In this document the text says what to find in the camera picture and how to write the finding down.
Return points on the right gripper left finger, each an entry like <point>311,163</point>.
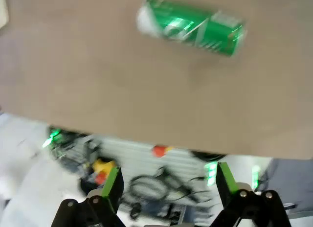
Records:
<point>112,188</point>

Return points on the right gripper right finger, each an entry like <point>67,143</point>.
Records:
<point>225,185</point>

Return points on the yellow emergency stop box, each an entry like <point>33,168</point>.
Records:
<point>102,167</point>

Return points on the red emergency stop button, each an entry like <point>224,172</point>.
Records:
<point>159,151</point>

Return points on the green cider can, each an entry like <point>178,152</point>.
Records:
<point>190,26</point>

